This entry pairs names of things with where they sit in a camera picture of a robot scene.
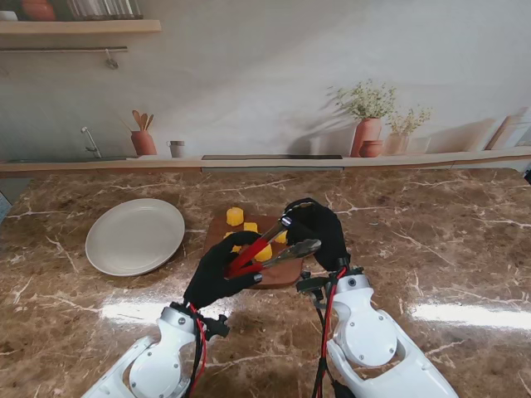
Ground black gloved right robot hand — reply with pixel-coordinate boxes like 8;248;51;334
283;197;350;273

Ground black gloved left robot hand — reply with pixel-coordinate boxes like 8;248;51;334
183;231;263;311

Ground red-handled steel tongs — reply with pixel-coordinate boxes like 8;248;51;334
223;215;323;279

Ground brown wooden cutting board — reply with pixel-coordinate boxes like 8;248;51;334
202;214;303;290

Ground white round plate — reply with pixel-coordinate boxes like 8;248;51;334
85;197;187;278

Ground printed kitchen scene backdrop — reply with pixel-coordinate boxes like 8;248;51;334
0;0;531;180

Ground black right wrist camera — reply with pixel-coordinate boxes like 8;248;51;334
296;271;333;308

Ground red left arm cable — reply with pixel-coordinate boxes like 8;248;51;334
186;304;208;398

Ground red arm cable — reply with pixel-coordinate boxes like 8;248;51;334
186;304;208;398
310;267;349;398

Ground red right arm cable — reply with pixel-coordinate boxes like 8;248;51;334
310;267;349;398

